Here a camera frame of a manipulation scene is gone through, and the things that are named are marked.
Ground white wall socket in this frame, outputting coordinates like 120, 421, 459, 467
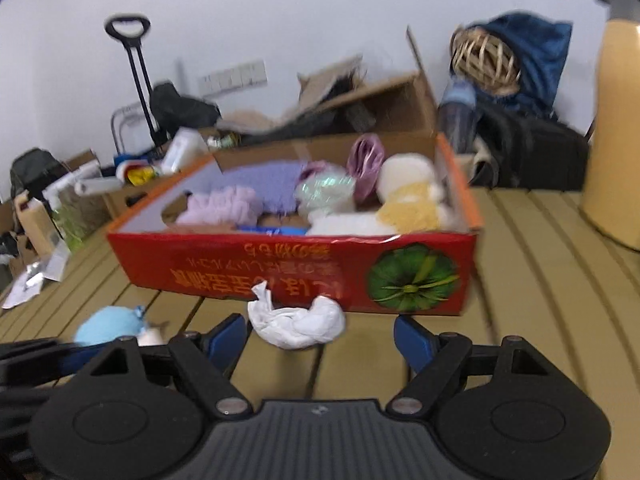
198, 60, 267, 95

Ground light blue plush toy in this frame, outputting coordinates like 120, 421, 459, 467
75, 305, 168, 347

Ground black trolley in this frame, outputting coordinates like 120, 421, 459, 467
104, 14, 168, 153

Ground purple fuzzy mat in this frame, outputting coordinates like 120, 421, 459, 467
220, 160, 307, 213

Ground blue packet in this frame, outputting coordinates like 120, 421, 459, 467
237, 225, 308, 236

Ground white plastic bottle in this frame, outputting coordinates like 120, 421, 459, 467
161, 127, 208, 173

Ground yellow packet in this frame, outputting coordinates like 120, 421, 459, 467
125, 165, 161, 186

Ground brown paper bag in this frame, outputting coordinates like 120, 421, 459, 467
14, 195, 58, 256

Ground red cardboard box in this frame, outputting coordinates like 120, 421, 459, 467
106, 132, 483, 317

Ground lavender fuzzy cloth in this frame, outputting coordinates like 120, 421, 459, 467
175, 185, 262, 226

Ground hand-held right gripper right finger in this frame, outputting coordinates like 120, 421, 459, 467
389, 313, 549, 419

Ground iridescent mesh ball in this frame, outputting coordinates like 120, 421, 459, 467
294, 169, 356, 213

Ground wicker ball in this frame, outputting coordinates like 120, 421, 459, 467
450, 27, 521, 95

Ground loose papers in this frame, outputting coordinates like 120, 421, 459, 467
2, 250, 71, 310

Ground blue water bottle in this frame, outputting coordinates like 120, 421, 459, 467
438, 77, 481, 155

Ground white roll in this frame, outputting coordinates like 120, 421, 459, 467
75, 176, 123, 196

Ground black bag on trolley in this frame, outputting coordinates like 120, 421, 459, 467
150, 82, 221, 133

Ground yellow thermos jug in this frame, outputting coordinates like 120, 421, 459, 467
580, 0, 640, 252

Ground dark backpack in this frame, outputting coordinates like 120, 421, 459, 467
10, 147, 68, 201

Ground dark blue cloth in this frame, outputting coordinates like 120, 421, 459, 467
467, 10, 573, 120

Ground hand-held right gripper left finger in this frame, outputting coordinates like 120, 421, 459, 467
90, 313, 252, 419

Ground green bag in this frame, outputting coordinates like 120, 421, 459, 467
52, 195, 108, 251

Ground orange and white plush toy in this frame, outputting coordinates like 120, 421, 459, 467
306, 152, 463, 237

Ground white cloth bundle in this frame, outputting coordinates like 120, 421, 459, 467
247, 281, 347, 350

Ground brown cardboard box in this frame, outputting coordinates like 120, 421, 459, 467
215, 25, 438, 148

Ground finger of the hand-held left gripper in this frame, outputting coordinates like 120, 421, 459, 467
0, 338, 111, 387

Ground small cardboard box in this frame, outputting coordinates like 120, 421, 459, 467
60, 150, 173, 223

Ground pink cloth pouch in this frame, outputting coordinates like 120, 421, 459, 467
347, 133, 386, 201

